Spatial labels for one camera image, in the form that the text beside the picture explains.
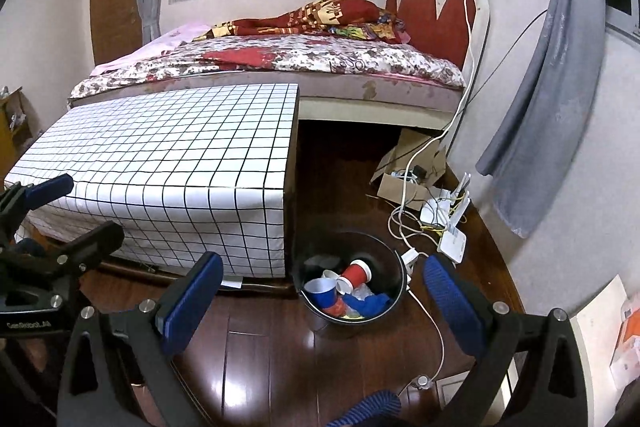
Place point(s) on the white modem box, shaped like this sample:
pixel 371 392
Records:
pixel 454 244

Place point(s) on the red paper cup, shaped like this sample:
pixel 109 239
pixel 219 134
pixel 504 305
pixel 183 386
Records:
pixel 356 276

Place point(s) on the floral quilt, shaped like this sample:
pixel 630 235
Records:
pixel 300 54

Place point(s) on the white router with antennas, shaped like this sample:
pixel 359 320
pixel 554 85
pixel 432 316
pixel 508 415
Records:
pixel 432 212

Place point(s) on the red patterned blanket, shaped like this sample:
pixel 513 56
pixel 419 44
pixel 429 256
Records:
pixel 320 14

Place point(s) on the wooden side shelf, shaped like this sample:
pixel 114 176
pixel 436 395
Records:
pixel 15 122

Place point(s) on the bed with mattress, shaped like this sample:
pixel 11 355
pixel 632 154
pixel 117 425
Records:
pixel 380 89

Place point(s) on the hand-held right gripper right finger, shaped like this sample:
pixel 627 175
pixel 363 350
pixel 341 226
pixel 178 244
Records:
pixel 452 302

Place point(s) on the colourful cartoon pillow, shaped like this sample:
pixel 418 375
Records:
pixel 370 32

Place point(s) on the black plastic bucket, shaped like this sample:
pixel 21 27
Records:
pixel 380 252

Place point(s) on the red and white headboard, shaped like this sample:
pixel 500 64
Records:
pixel 440 17

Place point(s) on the blue cloth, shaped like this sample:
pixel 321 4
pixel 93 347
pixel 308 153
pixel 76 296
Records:
pixel 372 304

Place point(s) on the white paper cup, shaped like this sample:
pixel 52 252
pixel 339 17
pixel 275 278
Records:
pixel 340 285

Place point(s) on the open cardboard box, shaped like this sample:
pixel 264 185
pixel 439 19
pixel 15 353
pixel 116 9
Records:
pixel 395 192

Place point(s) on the pink bed sheet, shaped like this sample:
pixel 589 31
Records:
pixel 165 42

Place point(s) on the white power adapter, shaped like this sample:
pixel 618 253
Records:
pixel 410 259

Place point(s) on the blue paper cup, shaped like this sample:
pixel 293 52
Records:
pixel 320 293

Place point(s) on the orange and white package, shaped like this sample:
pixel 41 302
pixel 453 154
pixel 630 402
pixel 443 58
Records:
pixel 627 342

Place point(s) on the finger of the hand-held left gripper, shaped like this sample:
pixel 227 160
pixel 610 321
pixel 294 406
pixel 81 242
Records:
pixel 90 244
pixel 50 189

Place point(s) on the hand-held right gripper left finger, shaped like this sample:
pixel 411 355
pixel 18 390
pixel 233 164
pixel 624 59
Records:
pixel 192 302

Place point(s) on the white grid tablecloth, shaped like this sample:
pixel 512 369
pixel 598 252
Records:
pixel 165 172

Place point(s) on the white cardboard carton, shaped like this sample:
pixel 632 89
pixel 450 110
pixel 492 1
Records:
pixel 597 332

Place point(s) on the blue striped slipper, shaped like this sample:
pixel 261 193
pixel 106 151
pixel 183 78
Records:
pixel 367 409

